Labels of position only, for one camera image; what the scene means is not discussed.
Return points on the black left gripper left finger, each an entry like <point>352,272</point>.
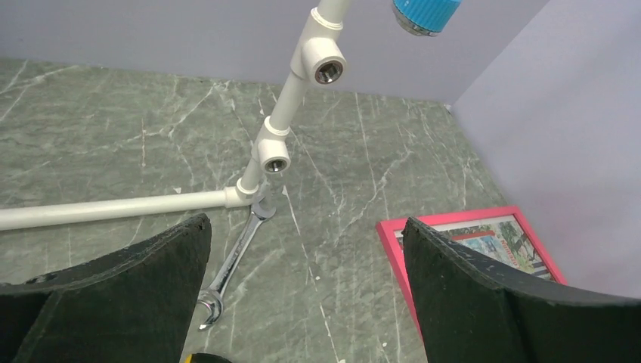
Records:
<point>131,305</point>

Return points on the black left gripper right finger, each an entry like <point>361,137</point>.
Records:
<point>472,308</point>

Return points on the pink wooden photo frame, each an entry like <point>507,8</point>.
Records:
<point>501,233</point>

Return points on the yellow black screwdriver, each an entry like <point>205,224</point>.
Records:
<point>202,357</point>

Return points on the silver combination wrench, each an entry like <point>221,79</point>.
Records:
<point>212,297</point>

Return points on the white PVC pipe stand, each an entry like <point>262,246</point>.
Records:
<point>317,60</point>

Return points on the blue pipe fitting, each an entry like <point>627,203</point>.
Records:
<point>424,17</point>

